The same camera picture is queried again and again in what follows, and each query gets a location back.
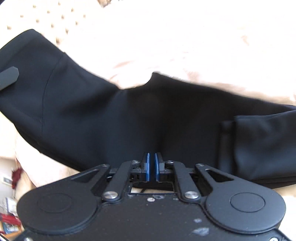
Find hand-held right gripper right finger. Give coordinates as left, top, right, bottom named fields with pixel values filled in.
left=155, top=152, right=234, bottom=202

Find black pants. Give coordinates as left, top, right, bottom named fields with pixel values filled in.
left=0, top=29, right=296, bottom=189

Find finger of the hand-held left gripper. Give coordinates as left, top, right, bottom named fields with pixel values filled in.
left=0, top=66, right=19, bottom=91

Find red cloth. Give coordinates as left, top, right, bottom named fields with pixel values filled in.
left=11, top=167, right=23, bottom=190

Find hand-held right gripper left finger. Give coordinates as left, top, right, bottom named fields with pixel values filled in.
left=71, top=152, right=151, bottom=202

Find cream tufted headboard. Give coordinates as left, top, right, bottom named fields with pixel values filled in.
left=0, top=0, right=102, bottom=47

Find cream satin bedspread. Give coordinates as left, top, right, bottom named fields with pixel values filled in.
left=0, top=0, right=296, bottom=189

